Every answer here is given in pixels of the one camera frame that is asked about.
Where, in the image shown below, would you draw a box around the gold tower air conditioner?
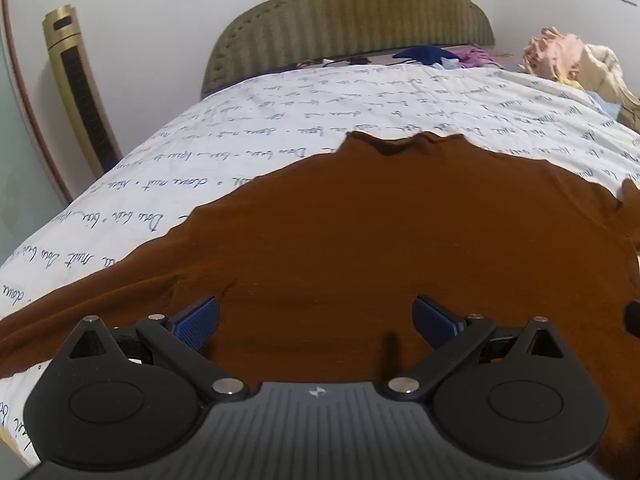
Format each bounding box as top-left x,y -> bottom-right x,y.
42,5 -> 122,177

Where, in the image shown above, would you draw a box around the cream quilted cloth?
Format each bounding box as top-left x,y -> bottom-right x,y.
570,44 -> 640,112

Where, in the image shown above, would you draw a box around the peach cloth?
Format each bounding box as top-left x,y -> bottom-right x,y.
522,27 -> 589,84

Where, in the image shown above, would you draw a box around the brown knit sweater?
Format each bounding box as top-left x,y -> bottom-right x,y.
0,131 -> 640,480

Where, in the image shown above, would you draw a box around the olive upholstered headboard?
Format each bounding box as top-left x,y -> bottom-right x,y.
201,0 -> 496,99

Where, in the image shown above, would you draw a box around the purple cloth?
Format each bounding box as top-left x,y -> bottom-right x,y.
457,47 -> 504,69

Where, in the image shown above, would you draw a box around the reddish wooden door frame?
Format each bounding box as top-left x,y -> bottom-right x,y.
0,0 -> 72,202

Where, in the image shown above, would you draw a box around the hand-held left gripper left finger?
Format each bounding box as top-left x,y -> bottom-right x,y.
67,296 -> 251,403

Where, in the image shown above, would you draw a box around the white script-printed bedsheet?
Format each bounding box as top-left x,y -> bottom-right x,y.
0,62 -> 640,467

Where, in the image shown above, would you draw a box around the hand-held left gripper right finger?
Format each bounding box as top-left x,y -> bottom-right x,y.
387,296 -> 566,403

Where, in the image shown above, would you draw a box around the navy blue cloth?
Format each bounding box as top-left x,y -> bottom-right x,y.
392,45 -> 454,66

